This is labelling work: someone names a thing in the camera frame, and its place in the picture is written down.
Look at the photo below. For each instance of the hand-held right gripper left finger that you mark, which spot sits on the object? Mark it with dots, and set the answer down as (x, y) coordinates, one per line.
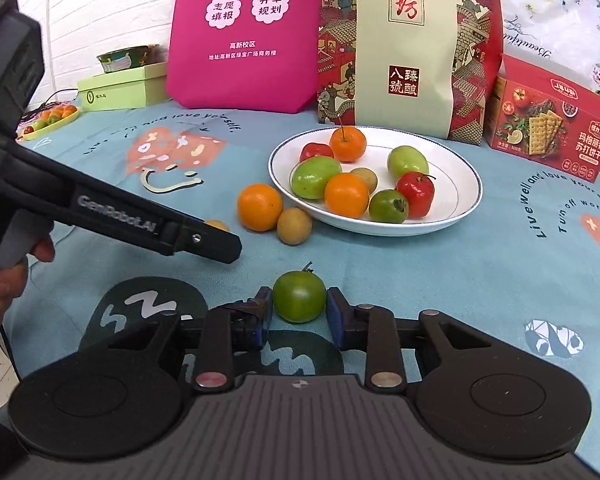
(264, 312)

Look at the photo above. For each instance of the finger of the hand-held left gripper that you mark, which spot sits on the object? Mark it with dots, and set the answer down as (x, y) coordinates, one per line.
(210, 242)

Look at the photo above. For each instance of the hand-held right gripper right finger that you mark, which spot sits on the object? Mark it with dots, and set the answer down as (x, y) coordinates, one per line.
(336, 315)

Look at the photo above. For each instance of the yellow-brown longan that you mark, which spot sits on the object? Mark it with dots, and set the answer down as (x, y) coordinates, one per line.
(217, 225)
(294, 226)
(366, 178)

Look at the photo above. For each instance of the small green tomato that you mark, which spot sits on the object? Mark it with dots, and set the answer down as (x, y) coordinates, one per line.
(299, 297)
(387, 206)

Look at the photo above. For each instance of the round orange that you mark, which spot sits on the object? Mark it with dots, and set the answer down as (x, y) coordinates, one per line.
(260, 207)
(346, 196)

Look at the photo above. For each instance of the large green fruit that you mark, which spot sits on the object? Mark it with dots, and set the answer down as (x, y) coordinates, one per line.
(407, 161)
(315, 177)

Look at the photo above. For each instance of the small red apple with stem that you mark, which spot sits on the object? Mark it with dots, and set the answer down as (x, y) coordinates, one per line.
(415, 195)

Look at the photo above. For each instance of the white plate with dark rim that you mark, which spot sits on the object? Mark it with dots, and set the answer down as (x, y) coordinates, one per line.
(445, 200)

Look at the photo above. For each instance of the orange with long stem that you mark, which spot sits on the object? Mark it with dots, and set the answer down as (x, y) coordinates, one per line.
(348, 145)

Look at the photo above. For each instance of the pile of tiny mixed fruits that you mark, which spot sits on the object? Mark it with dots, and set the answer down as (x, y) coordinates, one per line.
(52, 115)

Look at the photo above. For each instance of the person's left hand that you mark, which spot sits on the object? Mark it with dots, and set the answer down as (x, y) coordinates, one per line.
(0, 295)

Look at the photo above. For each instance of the small yellow-green dish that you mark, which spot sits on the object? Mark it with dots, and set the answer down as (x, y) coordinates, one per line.
(65, 122)

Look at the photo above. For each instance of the teal printed tablecloth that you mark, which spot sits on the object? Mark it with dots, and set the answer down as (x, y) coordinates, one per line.
(430, 280)

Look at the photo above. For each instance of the light green box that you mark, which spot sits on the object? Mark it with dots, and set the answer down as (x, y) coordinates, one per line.
(120, 90)

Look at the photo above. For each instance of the green patterned bowl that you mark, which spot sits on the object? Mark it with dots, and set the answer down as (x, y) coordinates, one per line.
(125, 59)

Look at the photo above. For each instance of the pink tote bag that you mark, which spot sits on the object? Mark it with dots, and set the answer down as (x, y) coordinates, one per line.
(245, 50)

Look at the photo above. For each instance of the red and green gift bag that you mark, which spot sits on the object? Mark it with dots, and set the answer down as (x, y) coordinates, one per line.
(405, 50)

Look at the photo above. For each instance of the red cracker box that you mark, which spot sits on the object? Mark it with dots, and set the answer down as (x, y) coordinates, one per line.
(550, 120)

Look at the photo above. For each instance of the floral wall poster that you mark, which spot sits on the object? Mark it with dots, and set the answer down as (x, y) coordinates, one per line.
(565, 20)

